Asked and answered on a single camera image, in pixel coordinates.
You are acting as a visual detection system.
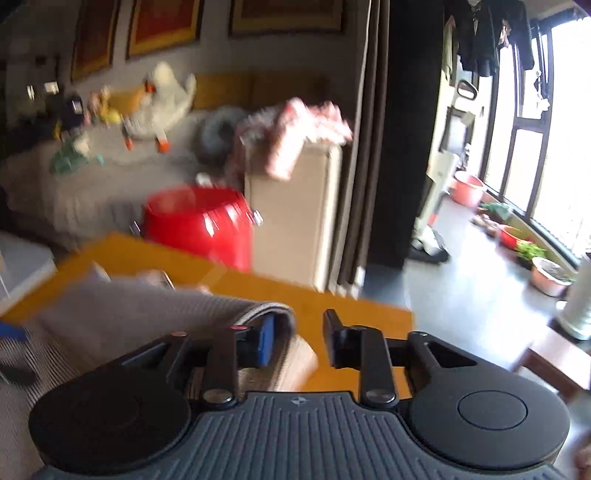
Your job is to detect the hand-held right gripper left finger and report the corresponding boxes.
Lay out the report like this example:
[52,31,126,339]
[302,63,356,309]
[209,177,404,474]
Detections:
[117,314,278,412]

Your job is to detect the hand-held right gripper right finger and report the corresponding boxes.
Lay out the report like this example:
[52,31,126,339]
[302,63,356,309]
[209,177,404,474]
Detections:
[322,308,478,410]

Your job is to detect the grey striped shirt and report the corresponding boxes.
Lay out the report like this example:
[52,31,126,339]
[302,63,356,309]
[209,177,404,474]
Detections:
[0,265,320,480]

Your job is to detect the dark hanging clothes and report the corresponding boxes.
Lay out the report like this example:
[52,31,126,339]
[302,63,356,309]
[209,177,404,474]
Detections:
[454,0,535,78]

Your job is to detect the beige cardboard box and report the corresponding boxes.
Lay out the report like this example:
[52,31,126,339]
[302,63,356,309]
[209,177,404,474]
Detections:
[244,141,343,292]

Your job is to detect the white standing appliance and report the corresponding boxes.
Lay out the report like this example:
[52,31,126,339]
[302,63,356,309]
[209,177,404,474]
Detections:
[411,82,477,265]

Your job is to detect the pink plastic basin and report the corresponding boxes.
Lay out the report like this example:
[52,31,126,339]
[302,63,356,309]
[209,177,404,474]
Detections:
[449,171,486,208]
[529,257,574,298]

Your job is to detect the brown curtain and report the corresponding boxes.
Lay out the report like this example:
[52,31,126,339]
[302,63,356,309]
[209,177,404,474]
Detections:
[335,0,395,298]

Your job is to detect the red plastic basin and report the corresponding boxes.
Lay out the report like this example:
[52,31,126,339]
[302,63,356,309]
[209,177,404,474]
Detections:
[500,225,533,251]

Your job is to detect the pink patterned cloth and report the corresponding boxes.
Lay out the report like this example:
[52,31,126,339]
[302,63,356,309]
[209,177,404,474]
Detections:
[235,98,354,182]

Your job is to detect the green potted plants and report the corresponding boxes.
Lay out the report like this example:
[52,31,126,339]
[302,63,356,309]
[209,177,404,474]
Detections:
[480,201,548,271]

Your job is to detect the grey sofa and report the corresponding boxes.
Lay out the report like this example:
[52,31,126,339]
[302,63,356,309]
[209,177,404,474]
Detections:
[0,74,252,252]

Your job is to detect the wooden stool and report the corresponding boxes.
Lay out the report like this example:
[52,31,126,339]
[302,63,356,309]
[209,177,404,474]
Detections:
[512,323,591,400]

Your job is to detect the yellow sofa back cushions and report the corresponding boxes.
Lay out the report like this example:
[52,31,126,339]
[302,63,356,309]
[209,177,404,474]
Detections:
[193,73,326,112]

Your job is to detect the white ribbed cylinder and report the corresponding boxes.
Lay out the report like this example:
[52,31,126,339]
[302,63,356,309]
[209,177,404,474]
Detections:
[555,276,591,341]

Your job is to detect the white storage box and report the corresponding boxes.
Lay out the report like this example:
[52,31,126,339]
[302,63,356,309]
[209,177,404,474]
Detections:
[0,230,57,302]

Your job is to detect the white goose plush toy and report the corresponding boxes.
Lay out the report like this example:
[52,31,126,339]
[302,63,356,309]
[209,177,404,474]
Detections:
[121,61,198,152]

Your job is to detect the green toy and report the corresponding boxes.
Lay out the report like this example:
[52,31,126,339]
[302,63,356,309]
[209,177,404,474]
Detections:
[50,137,90,175]

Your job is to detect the yellow plush toy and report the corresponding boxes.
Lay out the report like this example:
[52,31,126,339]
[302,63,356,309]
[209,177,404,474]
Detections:
[90,87,123,127]

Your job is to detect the dark small toy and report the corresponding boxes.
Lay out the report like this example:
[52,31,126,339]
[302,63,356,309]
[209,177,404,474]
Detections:
[59,93,88,136]

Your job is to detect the red gold-framed picture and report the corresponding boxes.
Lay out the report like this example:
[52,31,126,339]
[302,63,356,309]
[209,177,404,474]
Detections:
[70,0,122,84]
[126,0,205,60]
[228,0,346,38]

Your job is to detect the grey ring cushion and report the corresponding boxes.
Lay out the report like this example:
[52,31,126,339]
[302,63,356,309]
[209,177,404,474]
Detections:
[198,107,247,164]

